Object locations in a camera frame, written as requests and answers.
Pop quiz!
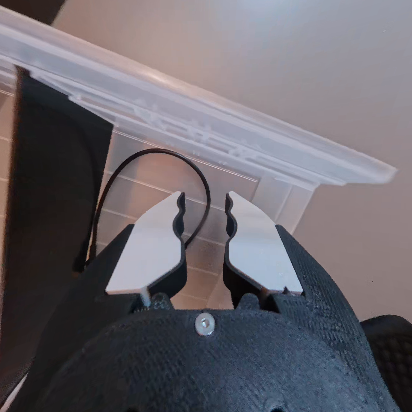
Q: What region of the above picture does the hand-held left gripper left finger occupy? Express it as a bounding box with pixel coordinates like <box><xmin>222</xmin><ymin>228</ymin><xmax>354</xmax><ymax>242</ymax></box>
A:
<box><xmin>105</xmin><ymin>191</ymin><xmax>188</xmax><ymax>300</ymax></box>

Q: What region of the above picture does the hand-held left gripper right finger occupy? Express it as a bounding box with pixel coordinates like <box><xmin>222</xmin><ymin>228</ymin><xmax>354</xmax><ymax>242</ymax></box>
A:
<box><xmin>223</xmin><ymin>191</ymin><xmax>304</xmax><ymax>308</ymax></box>

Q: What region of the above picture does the black usb cable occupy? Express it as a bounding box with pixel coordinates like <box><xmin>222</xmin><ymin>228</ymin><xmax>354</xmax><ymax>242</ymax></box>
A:
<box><xmin>72</xmin><ymin>148</ymin><xmax>211</xmax><ymax>277</ymax></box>

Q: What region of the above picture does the clear plastic bin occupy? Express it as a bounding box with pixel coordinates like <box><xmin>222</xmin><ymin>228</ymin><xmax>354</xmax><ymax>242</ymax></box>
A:
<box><xmin>0</xmin><ymin>5</ymin><xmax>398</xmax><ymax>311</ymax></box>

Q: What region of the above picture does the black bin divider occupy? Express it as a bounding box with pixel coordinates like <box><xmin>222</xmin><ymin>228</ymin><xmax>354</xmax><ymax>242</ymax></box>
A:
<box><xmin>0</xmin><ymin>65</ymin><xmax>114</xmax><ymax>396</ymax></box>

